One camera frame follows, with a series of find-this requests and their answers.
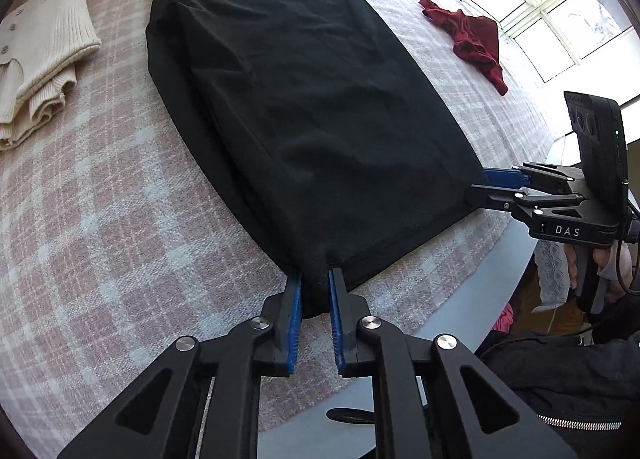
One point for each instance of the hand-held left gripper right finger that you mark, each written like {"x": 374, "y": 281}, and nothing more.
{"x": 334, "y": 319}

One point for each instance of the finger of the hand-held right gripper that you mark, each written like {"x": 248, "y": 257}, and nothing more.
{"x": 487, "y": 196}
{"x": 500, "y": 176}

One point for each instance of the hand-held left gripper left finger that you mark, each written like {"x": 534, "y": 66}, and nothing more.
{"x": 295, "y": 314}

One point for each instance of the black skirt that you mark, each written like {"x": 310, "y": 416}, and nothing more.
{"x": 300, "y": 89}

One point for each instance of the person's right hand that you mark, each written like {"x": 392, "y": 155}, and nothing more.
{"x": 607, "y": 269}

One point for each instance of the white lace cloth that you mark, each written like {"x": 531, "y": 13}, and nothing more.
{"x": 550, "y": 274}

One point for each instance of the pink cloth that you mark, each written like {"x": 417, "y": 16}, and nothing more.
{"x": 504, "y": 319}

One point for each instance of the dark red garment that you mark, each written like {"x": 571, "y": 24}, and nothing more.
{"x": 475, "y": 39}

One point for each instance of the person's black jacket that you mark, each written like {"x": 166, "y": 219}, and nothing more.
{"x": 550, "y": 379}

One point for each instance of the pink plaid blanket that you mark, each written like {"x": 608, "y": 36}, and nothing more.
{"x": 100, "y": 219}

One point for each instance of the beige knitted cardigan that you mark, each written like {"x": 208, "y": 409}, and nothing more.
{"x": 40, "y": 49}

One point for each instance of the white window frame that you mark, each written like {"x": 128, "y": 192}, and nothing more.
{"x": 540, "y": 9}

